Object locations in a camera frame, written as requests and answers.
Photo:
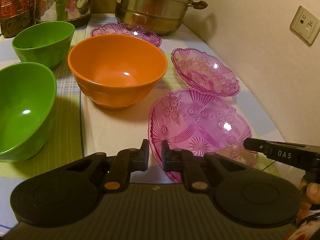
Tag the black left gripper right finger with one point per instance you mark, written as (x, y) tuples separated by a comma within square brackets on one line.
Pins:
[(198, 174)]

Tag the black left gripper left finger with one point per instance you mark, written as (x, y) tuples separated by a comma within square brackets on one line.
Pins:
[(112, 173)]

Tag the pink glass plate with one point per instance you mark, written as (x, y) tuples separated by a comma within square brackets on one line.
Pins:
[(129, 30), (201, 123), (204, 72)]

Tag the orange plastic bowl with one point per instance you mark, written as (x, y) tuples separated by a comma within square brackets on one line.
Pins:
[(116, 71)]

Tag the green plastic bowl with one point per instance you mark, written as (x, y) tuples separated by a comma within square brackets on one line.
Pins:
[(47, 43), (28, 93)]

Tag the person's right hand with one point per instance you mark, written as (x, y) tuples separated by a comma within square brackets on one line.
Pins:
[(307, 227)]

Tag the steel steamer pot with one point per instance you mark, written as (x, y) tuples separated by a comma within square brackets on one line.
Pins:
[(160, 16)]

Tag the shiny steel kettle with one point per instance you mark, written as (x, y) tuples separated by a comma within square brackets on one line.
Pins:
[(76, 12)]

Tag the cooking oil bottle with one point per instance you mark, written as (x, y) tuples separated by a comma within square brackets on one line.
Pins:
[(16, 15)]

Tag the network wall outlet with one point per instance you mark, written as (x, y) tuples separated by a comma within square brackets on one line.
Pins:
[(305, 25)]

